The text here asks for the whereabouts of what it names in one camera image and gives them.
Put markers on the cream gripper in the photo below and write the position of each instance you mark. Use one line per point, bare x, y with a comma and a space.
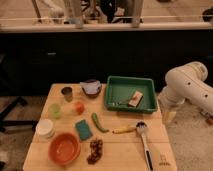
168, 115

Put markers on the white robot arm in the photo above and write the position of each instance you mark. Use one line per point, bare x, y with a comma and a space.
186, 82

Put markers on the white dish brush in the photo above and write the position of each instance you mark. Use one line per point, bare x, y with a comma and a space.
141, 130

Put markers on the yellow banana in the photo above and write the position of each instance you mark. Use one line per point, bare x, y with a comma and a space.
124, 129

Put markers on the green plastic tray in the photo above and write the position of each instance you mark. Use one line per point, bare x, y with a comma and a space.
120, 89

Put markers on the green chili pepper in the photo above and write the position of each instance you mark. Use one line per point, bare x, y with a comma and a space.
97, 123

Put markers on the dark grape bunch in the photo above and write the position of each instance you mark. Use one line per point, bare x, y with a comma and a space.
96, 146

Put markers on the dark bowl with cloth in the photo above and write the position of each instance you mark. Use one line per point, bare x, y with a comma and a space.
91, 88

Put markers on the teal sponge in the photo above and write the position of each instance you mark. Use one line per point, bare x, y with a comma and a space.
83, 130

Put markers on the orange tomato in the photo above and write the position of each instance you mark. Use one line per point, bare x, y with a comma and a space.
79, 107

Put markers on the dark brown cup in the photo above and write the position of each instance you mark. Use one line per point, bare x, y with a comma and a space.
67, 93

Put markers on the orange bowl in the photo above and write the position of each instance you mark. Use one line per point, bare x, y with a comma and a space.
64, 149

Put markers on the light green cup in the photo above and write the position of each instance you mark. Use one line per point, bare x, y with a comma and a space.
55, 111

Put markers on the white lidded container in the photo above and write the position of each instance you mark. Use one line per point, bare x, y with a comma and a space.
45, 128

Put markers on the black office chair base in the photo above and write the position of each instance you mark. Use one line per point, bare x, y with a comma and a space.
9, 123

